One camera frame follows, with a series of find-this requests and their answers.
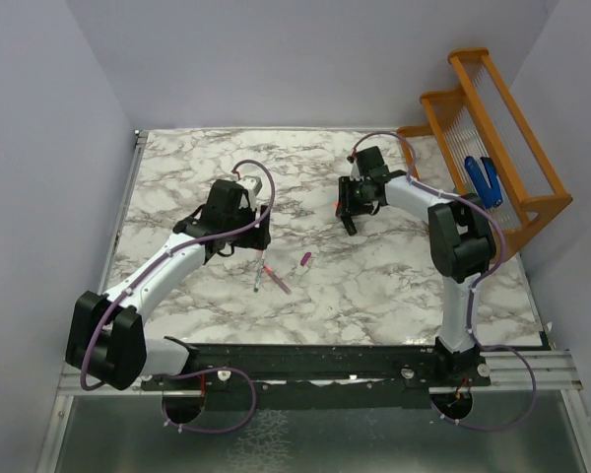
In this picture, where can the orange wooden rack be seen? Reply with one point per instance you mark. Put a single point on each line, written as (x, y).
(479, 117)

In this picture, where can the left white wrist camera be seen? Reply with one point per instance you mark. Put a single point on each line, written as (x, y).
(253, 184)

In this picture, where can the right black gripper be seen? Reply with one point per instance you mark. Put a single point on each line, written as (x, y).
(346, 203)

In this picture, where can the white multicolour pen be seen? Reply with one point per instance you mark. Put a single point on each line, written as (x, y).
(259, 271)

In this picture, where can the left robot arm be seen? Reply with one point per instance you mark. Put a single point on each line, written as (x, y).
(107, 341)

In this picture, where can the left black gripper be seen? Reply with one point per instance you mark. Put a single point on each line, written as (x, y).
(257, 237)

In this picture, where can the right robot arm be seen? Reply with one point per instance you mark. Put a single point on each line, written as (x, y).
(461, 242)

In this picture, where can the pink marker pen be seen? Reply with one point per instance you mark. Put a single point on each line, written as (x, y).
(277, 280)

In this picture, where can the purple pen cap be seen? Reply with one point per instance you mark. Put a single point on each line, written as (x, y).
(305, 258)

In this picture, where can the blue stapler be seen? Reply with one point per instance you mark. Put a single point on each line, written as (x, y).
(484, 177)

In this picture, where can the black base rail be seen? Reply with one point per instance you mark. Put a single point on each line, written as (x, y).
(307, 377)

